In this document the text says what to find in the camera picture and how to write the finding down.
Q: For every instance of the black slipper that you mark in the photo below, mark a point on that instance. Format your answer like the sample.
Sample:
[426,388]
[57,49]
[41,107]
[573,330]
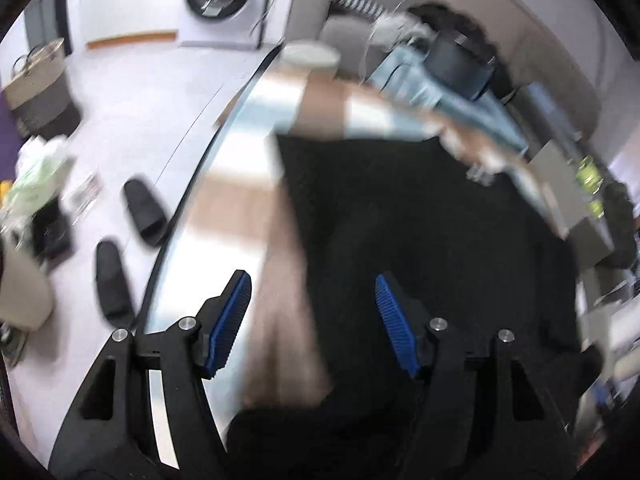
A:
[114,285]
[145,210]

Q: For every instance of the grey box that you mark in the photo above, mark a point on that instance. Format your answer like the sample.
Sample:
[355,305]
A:
[560,190]

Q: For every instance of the purple bag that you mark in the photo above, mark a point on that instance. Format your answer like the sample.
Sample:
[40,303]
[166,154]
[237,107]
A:
[7,135]

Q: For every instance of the light blue checkered cloth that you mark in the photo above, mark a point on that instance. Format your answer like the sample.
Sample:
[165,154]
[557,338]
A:
[440,105]

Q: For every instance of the green frog teapot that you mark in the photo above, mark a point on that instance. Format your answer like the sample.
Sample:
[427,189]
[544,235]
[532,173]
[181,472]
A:
[589,180]

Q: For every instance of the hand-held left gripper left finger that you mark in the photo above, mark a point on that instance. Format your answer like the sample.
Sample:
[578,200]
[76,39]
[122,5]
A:
[230,325]

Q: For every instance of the green white plastic bag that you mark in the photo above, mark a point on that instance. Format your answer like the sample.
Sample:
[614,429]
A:
[40,175]

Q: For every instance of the white lower kitchen cabinets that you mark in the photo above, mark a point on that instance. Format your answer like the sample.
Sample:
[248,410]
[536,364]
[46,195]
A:
[125,0]

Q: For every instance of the dark glass door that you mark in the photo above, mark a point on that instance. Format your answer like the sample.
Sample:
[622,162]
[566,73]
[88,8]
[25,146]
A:
[62,5]

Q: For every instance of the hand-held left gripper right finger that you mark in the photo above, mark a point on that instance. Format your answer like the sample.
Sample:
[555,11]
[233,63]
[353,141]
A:
[395,325]

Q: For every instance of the white washing machine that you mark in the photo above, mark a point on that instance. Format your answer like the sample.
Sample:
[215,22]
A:
[235,25]

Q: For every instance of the black knit garment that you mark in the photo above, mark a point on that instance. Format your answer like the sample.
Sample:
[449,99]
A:
[400,210]

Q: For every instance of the white cloth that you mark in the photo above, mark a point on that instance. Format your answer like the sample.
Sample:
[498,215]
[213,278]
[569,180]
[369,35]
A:
[397,27]

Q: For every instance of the grey sofa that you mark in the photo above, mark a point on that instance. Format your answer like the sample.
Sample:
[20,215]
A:
[350,35]

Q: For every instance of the brown blue checkered tablecloth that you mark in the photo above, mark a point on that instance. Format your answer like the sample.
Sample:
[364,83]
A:
[240,210]

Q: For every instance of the woven laundry basket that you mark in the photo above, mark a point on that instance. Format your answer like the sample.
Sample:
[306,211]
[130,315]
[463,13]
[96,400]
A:
[40,90]

